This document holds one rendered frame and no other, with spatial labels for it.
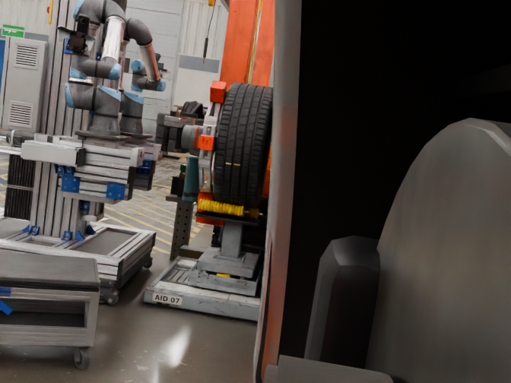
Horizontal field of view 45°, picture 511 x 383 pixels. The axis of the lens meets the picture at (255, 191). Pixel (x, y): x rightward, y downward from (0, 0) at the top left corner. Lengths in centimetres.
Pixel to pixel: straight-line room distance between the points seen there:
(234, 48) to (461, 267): 371
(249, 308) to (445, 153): 293
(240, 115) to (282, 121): 251
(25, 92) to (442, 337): 326
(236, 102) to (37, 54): 104
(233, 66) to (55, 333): 210
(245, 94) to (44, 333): 154
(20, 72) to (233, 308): 161
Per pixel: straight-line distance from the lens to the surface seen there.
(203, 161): 311
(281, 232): 59
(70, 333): 237
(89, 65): 287
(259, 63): 577
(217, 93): 315
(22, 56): 341
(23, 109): 339
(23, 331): 237
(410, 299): 22
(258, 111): 308
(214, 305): 313
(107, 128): 309
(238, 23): 387
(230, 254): 338
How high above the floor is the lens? 100
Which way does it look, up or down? 7 degrees down
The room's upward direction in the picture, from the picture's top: 8 degrees clockwise
